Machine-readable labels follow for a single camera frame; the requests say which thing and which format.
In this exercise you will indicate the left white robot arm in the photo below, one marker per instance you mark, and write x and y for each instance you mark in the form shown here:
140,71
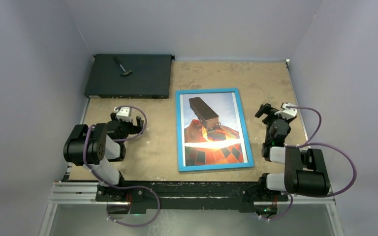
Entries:
96,147

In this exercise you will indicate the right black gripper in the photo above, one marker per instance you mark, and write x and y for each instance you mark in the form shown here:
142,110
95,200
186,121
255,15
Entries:
266,109

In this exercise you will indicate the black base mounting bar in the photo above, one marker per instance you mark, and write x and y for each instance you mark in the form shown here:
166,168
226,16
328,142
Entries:
189,195

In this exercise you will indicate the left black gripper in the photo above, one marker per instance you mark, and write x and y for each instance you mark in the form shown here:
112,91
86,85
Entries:
134,129

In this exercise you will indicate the blue wooden picture frame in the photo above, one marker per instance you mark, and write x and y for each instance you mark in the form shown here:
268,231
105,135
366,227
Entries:
179,130

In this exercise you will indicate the hot air balloon photo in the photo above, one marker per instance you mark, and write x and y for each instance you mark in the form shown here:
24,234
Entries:
211,130

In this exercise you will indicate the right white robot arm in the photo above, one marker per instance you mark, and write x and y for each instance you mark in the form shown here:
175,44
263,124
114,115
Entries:
305,171

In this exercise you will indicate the small black hammer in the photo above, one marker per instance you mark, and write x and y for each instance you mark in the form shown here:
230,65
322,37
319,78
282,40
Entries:
119,63

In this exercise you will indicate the aluminium rail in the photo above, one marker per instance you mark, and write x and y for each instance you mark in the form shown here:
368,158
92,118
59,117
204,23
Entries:
85,193

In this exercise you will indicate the dark flat box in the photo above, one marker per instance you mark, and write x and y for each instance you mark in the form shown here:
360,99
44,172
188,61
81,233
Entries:
151,77

